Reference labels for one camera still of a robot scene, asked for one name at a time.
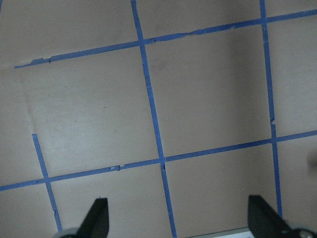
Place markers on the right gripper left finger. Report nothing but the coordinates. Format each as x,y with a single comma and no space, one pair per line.
96,222

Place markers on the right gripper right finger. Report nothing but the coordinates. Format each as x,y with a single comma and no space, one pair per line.
264,222

